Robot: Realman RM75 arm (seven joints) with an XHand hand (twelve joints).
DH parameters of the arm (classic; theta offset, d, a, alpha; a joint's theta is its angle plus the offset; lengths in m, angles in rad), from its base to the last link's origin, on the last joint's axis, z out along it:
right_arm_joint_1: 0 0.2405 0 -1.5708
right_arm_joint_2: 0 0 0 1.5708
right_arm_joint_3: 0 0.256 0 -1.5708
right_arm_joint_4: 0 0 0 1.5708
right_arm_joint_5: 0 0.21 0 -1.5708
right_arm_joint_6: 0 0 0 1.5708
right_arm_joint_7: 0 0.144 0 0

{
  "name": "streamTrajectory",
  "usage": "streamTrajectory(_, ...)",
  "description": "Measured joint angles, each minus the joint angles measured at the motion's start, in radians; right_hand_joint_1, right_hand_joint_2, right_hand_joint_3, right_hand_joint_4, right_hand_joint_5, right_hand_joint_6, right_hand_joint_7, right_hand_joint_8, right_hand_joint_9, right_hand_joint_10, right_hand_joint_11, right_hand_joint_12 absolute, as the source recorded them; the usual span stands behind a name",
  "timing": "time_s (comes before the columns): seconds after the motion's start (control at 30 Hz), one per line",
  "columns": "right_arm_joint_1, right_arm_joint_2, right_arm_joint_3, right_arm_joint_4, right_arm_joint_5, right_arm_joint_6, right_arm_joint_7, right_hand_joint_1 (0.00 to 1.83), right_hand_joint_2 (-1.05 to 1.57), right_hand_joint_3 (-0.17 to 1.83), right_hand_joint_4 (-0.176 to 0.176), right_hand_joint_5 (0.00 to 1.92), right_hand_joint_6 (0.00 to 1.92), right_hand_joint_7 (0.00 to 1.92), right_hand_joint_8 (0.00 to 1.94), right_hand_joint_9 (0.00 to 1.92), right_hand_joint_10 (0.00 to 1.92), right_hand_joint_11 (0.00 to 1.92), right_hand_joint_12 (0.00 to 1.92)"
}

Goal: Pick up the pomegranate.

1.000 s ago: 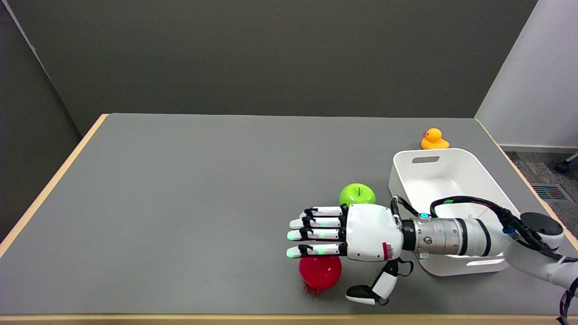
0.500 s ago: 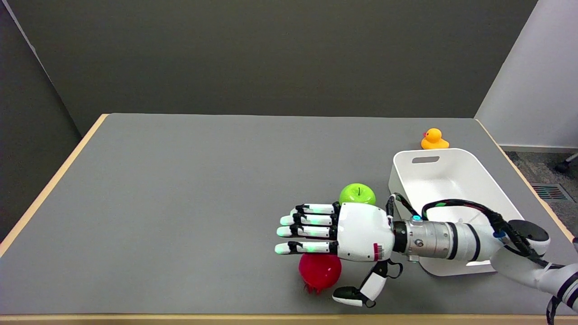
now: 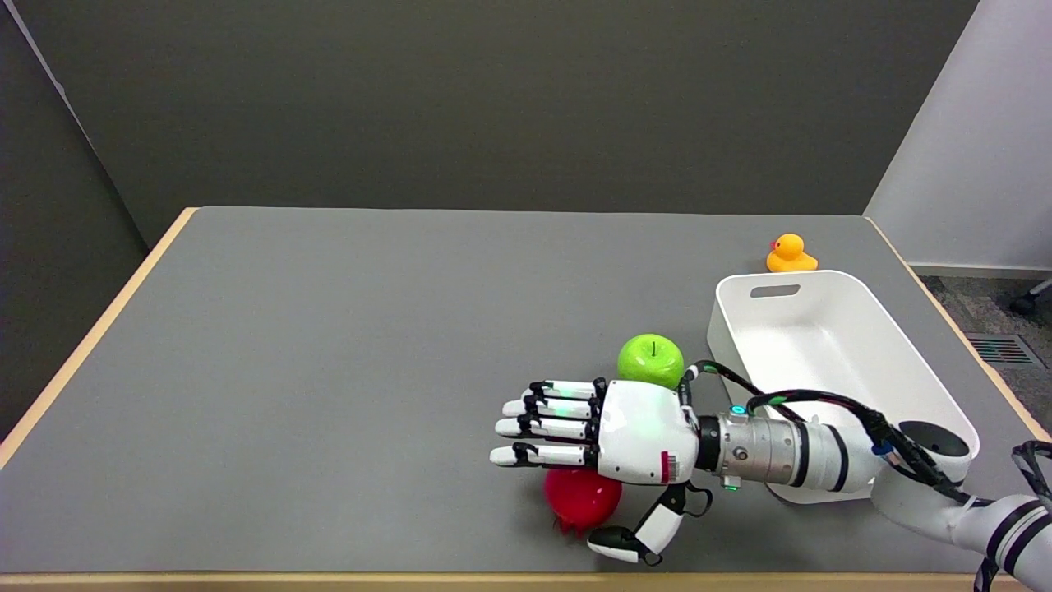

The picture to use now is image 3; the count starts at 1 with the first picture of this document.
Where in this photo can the floor vent grille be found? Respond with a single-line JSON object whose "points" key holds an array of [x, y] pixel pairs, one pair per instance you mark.
{"points": [[1001, 349]]}

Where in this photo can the yellow rubber duck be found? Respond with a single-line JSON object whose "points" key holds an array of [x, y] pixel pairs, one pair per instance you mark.
{"points": [[791, 256]]}

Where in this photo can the red pomegranate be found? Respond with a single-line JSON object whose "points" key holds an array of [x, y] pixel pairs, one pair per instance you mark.
{"points": [[579, 496]]}

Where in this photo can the green apple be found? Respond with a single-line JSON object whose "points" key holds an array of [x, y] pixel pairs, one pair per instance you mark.
{"points": [[649, 358]]}

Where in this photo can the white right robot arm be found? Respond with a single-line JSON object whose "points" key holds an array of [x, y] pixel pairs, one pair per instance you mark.
{"points": [[789, 452]]}

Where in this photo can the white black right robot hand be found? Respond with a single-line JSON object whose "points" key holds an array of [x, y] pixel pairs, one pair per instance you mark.
{"points": [[645, 432]]}

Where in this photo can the black chair caster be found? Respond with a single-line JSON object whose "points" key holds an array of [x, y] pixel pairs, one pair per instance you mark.
{"points": [[1027, 301]]}

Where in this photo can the white plastic bin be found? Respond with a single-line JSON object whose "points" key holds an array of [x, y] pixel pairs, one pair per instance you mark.
{"points": [[822, 345]]}

